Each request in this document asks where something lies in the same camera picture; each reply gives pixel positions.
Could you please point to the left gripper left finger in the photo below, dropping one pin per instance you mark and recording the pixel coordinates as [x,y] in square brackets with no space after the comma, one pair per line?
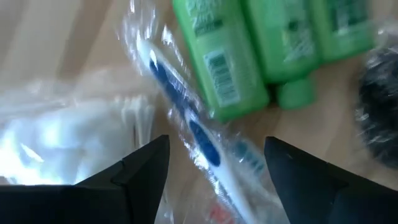
[93,202]

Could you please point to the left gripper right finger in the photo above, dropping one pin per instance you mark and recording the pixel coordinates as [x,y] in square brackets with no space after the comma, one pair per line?
[326,199]

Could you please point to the cotton swabs clear bag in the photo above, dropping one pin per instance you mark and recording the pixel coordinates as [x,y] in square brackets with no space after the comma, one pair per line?
[77,130]

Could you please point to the toothbrush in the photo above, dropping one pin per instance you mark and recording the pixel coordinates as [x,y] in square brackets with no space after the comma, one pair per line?
[202,143]

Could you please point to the small green shampoo bottle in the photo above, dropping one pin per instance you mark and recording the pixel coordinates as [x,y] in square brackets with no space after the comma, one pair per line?
[345,31]
[286,46]
[217,62]

